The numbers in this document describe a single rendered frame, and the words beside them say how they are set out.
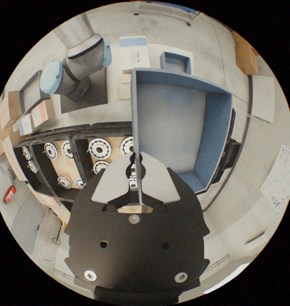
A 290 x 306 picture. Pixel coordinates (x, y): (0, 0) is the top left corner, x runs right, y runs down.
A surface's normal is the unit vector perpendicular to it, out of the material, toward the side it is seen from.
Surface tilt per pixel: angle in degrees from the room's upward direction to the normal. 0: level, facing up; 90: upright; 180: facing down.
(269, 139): 90
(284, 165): 90
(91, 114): 0
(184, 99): 1
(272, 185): 90
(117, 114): 0
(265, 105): 90
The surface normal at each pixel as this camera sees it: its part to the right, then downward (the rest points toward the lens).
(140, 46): 0.12, 0.48
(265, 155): -0.99, 0.07
